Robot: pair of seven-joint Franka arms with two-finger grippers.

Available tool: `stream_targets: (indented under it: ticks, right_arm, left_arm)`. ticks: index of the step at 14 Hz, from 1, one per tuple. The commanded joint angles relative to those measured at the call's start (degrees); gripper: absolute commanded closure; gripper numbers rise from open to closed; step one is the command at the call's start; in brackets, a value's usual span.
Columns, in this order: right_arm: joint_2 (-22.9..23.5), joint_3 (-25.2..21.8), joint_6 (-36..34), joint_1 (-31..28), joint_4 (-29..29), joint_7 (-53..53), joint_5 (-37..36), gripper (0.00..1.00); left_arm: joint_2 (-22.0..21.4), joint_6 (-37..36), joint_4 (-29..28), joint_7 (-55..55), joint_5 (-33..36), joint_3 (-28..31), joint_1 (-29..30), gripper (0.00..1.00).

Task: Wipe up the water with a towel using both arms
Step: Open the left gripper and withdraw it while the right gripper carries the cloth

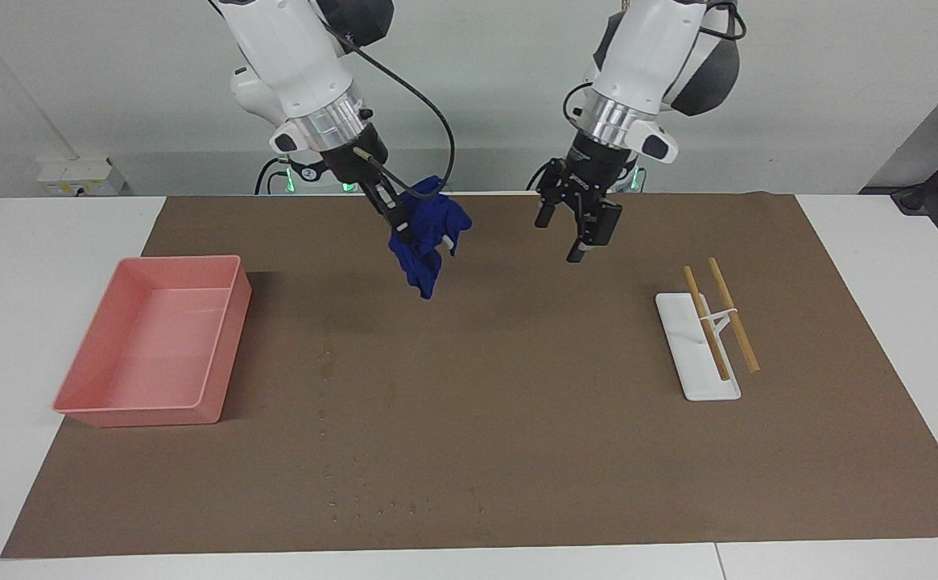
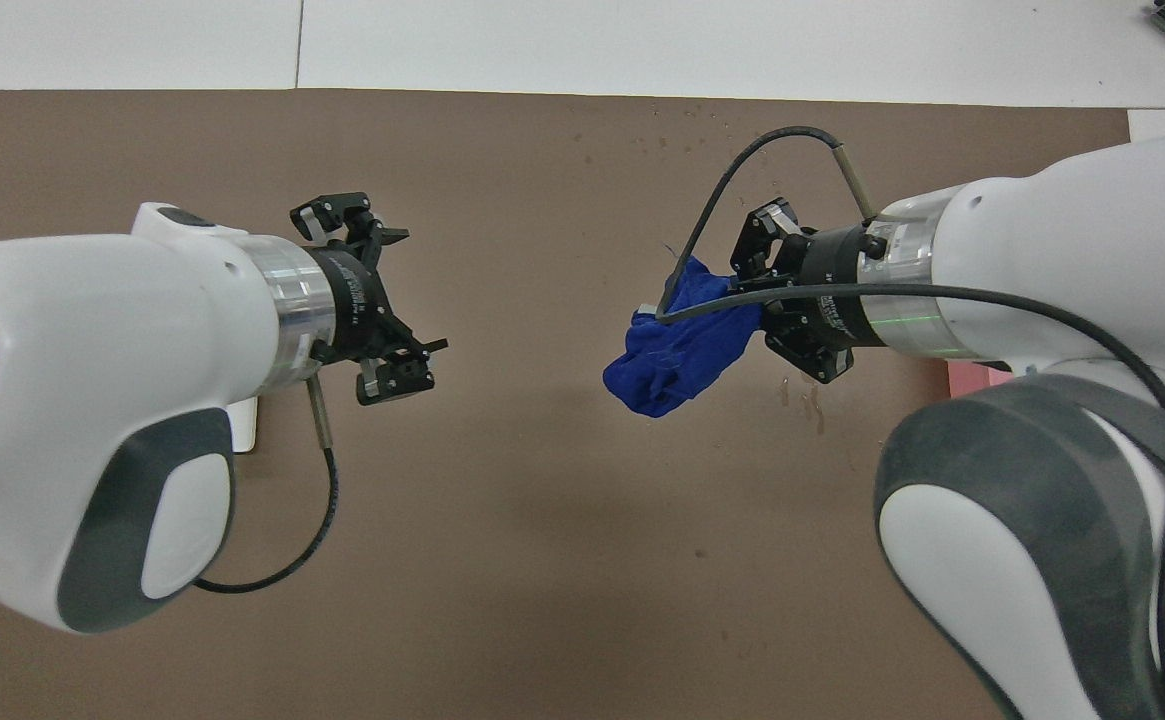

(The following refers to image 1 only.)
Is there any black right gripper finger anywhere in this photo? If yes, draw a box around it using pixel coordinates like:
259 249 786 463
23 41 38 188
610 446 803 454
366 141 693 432
386 201 419 247

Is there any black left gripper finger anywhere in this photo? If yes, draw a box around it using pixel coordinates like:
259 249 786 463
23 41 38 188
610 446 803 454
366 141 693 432
535 181 560 228
567 203 624 264

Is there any blue towel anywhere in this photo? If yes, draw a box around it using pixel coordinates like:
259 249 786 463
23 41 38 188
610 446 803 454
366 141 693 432
388 176 472 300

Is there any wooden rack rod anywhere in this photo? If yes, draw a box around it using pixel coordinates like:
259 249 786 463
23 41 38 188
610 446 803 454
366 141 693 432
708 258 761 374
684 266 731 382

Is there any brown table mat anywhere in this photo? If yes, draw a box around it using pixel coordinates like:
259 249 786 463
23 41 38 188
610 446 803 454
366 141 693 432
0 192 938 559

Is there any white rack tray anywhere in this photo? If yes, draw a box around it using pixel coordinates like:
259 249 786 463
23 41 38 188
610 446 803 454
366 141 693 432
655 292 742 402

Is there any pink plastic bin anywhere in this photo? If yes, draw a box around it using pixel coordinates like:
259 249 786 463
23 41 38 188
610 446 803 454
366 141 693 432
52 255 253 428

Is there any black stand leg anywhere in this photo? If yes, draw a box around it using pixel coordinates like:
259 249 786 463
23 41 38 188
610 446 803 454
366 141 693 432
891 129 938 215

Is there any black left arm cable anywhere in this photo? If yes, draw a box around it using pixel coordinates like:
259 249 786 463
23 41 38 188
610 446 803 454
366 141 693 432
562 81 592 131

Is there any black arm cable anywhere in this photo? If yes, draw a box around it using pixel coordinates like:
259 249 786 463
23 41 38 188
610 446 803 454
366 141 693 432
338 23 457 202
562 81 592 131

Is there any black right base cable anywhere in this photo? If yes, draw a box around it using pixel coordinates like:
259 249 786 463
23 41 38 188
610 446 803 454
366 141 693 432
254 156 292 195

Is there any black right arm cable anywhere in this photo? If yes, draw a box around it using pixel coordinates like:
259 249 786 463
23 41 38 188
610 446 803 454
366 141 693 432
338 23 457 202

